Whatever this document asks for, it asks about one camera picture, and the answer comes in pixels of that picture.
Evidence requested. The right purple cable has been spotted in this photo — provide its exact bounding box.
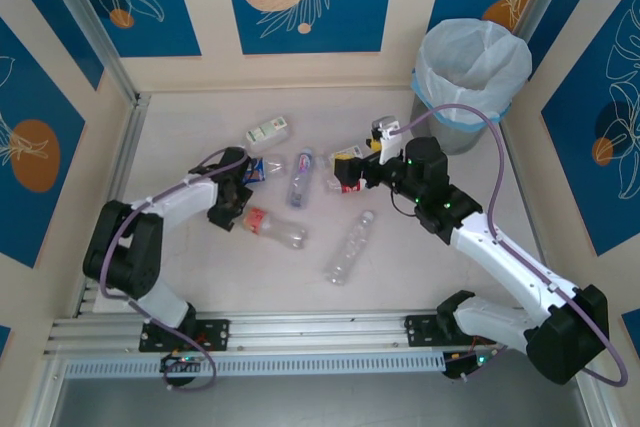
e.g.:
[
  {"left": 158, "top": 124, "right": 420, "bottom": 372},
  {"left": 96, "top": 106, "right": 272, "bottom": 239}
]
[{"left": 397, "top": 104, "right": 629, "bottom": 388}]

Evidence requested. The purple label plastic bottle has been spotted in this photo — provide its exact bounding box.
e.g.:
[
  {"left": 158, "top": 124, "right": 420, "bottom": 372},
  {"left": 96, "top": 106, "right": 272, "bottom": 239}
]
[{"left": 284, "top": 147, "right": 315, "bottom": 211}]

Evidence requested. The right controller board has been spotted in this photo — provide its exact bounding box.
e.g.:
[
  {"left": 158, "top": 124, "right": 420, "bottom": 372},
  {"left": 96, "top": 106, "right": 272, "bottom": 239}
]
[{"left": 442, "top": 349, "right": 501, "bottom": 381}]

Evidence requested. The black mount plate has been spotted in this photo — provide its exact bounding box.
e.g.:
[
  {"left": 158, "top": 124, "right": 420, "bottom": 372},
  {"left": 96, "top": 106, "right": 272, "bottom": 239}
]
[
  {"left": 404, "top": 314, "right": 501, "bottom": 348},
  {"left": 139, "top": 319, "right": 231, "bottom": 352}
]

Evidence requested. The left black mount plate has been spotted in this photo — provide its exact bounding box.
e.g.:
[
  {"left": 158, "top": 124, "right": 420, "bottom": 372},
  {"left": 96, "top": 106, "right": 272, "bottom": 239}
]
[{"left": 139, "top": 319, "right": 231, "bottom": 352}]

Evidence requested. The grey slotted cable duct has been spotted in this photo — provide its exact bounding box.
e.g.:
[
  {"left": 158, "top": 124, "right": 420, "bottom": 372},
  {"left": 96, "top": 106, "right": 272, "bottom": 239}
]
[{"left": 64, "top": 352, "right": 446, "bottom": 378}]

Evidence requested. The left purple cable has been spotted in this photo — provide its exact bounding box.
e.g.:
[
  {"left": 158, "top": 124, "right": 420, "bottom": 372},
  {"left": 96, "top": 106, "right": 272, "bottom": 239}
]
[{"left": 98, "top": 149, "right": 251, "bottom": 392}]

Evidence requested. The right black mount plate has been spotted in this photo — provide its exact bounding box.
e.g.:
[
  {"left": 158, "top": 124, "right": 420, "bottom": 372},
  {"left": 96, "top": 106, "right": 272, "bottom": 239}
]
[{"left": 404, "top": 314, "right": 501, "bottom": 348}]

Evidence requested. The grey trash bin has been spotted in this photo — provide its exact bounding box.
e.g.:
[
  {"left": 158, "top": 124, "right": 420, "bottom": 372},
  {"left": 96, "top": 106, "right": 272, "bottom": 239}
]
[{"left": 412, "top": 91, "right": 501, "bottom": 156}]

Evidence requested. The clear ribbed plastic bottle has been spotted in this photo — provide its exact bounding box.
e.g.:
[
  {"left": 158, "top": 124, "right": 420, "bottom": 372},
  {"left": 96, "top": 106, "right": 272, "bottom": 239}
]
[{"left": 323, "top": 210, "right": 376, "bottom": 287}]

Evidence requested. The right thin black wire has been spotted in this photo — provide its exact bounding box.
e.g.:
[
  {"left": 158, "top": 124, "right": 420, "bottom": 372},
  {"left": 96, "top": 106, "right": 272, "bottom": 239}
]
[{"left": 389, "top": 190, "right": 420, "bottom": 219}]

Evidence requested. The left controller board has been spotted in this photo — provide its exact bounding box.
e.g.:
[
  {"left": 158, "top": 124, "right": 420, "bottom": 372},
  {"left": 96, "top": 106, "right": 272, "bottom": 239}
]
[{"left": 160, "top": 352, "right": 206, "bottom": 373}]

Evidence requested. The grey metal panel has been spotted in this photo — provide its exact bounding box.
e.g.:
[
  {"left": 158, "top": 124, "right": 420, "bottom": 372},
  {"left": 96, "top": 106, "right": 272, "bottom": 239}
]
[{"left": 49, "top": 376, "right": 586, "bottom": 427}]

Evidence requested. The trash bin with white bag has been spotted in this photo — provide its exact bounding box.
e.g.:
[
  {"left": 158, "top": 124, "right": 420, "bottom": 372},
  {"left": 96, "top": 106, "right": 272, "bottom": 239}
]
[{"left": 410, "top": 18, "right": 533, "bottom": 126}]

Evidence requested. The blue label plastic bottle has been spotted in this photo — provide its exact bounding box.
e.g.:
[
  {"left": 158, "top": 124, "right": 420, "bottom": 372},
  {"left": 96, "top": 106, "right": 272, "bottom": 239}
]
[{"left": 247, "top": 154, "right": 287, "bottom": 183}]

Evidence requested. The purple cable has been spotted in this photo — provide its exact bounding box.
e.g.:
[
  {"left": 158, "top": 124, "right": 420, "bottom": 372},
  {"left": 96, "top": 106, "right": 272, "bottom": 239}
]
[
  {"left": 98, "top": 149, "right": 251, "bottom": 392},
  {"left": 397, "top": 104, "right": 629, "bottom": 388}
]

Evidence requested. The aluminium side rail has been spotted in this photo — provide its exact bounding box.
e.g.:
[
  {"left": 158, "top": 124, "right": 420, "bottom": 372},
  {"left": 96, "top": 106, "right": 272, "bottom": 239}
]
[
  {"left": 73, "top": 93, "right": 152, "bottom": 319},
  {"left": 499, "top": 121, "right": 549, "bottom": 261}
]

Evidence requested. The controller board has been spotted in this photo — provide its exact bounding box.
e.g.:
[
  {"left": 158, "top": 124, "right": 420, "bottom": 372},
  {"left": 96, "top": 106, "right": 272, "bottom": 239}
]
[
  {"left": 442, "top": 349, "right": 501, "bottom": 381},
  {"left": 160, "top": 352, "right": 206, "bottom": 373}
]

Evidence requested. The long aluminium base rail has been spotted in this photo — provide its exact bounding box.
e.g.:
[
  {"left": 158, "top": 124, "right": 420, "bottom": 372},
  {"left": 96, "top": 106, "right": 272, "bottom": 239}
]
[{"left": 42, "top": 310, "right": 594, "bottom": 358}]

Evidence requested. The orange red label plastic bottle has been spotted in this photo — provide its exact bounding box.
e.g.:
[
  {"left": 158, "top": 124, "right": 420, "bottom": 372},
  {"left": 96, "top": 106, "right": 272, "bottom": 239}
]
[{"left": 242, "top": 205, "right": 309, "bottom": 252}]

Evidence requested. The small white green carton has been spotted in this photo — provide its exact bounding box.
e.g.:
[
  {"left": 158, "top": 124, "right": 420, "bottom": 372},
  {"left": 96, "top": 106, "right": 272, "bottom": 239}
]
[{"left": 243, "top": 115, "right": 292, "bottom": 149}]

